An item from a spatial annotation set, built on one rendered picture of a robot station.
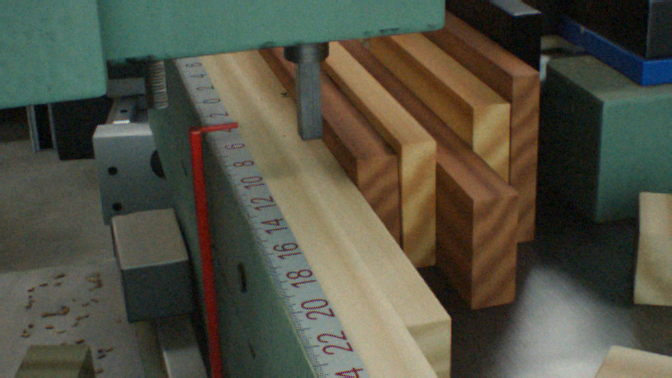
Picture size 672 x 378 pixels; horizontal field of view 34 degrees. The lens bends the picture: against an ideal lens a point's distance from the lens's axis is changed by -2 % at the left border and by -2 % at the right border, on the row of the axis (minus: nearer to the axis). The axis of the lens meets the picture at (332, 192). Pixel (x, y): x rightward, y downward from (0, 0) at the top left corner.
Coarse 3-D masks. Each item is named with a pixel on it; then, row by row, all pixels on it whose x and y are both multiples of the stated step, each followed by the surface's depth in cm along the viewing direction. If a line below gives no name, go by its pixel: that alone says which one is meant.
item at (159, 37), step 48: (144, 0) 40; (192, 0) 41; (240, 0) 41; (288, 0) 41; (336, 0) 42; (384, 0) 42; (432, 0) 43; (144, 48) 41; (192, 48) 41; (240, 48) 42; (288, 48) 45
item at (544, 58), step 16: (448, 0) 55; (464, 0) 53; (480, 0) 51; (496, 0) 50; (512, 0) 50; (464, 16) 53; (480, 16) 51; (496, 16) 49; (512, 16) 48; (528, 16) 48; (480, 32) 52; (496, 32) 50; (512, 32) 48; (528, 32) 48; (512, 48) 48; (528, 48) 49; (560, 48) 54; (576, 48) 54; (528, 64) 49; (544, 64) 53; (544, 80) 53
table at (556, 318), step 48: (192, 192) 56; (192, 240) 59; (576, 240) 49; (624, 240) 48; (432, 288) 45; (528, 288) 45; (576, 288) 45; (624, 288) 44; (240, 336) 44; (480, 336) 42; (528, 336) 41; (576, 336) 41; (624, 336) 41
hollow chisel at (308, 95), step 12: (300, 72) 46; (312, 72) 46; (300, 84) 46; (312, 84) 46; (300, 96) 46; (312, 96) 47; (300, 108) 47; (312, 108) 47; (300, 120) 47; (312, 120) 47; (300, 132) 47; (312, 132) 47
